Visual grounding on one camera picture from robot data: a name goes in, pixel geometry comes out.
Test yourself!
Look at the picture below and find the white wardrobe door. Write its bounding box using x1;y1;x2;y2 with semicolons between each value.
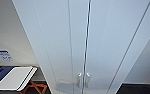
81;0;150;94
10;0;91;94

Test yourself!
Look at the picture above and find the silver door handle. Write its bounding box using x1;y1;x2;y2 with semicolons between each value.
77;72;83;89
85;72;91;89

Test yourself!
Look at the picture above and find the white wardrobe carcass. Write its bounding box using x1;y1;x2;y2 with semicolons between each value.
10;0;150;94

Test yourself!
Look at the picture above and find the white board with black edge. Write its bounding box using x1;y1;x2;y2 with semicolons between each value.
0;65;39;92

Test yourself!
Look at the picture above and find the blue and white wall sticker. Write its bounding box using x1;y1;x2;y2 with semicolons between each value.
0;49;14;63

